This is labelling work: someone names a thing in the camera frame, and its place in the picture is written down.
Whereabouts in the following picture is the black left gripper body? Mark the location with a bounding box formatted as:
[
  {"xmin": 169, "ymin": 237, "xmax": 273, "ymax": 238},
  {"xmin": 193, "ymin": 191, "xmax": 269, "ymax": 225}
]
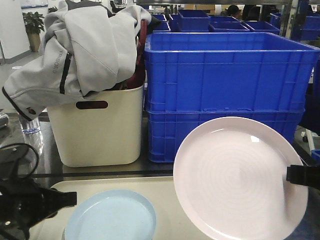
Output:
[{"xmin": 0, "ymin": 143, "xmax": 58, "ymax": 240}]

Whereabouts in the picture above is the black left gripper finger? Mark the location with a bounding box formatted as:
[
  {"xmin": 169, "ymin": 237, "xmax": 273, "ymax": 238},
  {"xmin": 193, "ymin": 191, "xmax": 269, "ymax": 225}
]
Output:
[{"xmin": 52, "ymin": 191, "xmax": 77, "ymax": 209}]

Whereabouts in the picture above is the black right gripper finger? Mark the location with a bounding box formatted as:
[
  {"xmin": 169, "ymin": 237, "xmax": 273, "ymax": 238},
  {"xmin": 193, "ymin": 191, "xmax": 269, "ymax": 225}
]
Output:
[{"xmin": 286, "ymin": 165, "xmax": 320, "ymax": 187}]

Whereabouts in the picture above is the light blue plate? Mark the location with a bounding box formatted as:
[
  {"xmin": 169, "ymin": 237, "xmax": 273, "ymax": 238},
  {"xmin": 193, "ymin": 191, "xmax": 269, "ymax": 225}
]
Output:
[{"xmin": 61, "ymin": 189, "xmax": 157, "ymax": 240}]

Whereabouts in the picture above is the pink plate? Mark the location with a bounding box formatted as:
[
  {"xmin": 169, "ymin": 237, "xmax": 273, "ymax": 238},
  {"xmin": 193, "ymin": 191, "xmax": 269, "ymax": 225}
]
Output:
[{"xmin": 173, "ymin": 117, "xmax": 308, "ymax": 240}]

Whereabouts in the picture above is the beige tray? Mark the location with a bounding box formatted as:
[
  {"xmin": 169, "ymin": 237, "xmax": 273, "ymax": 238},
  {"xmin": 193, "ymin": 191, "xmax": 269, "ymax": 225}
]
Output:
[{"xmin": 29, "ymin": 176, "xmax": 320, "ymax": 240}]

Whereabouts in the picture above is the clear water bottle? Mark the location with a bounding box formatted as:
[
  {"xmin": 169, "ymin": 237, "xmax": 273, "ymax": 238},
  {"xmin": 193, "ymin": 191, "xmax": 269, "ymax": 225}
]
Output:
[{"xmin": 18, "ymin": 114, "xmax": 44, "ymax": 155}]

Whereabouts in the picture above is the cream plastic basket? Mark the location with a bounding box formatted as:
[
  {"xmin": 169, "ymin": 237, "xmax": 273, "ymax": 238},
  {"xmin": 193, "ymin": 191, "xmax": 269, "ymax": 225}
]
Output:
[{"xmin": 47, "ymin": 86, "xmax": 144, "ymax": 168}]

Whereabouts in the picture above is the large blue crate lower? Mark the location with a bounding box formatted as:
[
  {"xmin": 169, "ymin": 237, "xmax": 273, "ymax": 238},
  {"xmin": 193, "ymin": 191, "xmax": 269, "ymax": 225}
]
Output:
[{"xmin": 148, "ymin": 108, "xmax": 305, "ymax": 163}]

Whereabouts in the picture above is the large blue crate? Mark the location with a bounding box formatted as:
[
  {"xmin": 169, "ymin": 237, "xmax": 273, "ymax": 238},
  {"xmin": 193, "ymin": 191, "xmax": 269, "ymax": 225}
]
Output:
[
  {"xmin": 144, "ymin": 32, "xmax": 320, "ymax": 113},
  {"xmin": 148, "ymin": 108, "xmax": 305, "ymax": 163}
]

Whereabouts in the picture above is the large blue crate upper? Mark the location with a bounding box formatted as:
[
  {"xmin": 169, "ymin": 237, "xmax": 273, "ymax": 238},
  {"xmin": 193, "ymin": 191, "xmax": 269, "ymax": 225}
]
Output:
[{"xmin": 144, "ymin": 32, "xmax": 320, "ymax": 113}]

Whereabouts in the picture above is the dark red bag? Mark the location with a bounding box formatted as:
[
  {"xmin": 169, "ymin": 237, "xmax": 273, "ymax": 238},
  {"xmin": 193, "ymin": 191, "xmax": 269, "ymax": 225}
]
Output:
[{"xmin": 108, "ymin": 20, "xmax": 148, "ymax": 91}]

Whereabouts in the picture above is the grey jacket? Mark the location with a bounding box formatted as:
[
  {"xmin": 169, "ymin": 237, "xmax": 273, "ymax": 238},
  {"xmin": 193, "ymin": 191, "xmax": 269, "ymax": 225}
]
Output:
[{"xmin": 2, "ymin": 0, "xmax": 159, "ymax": 121}]

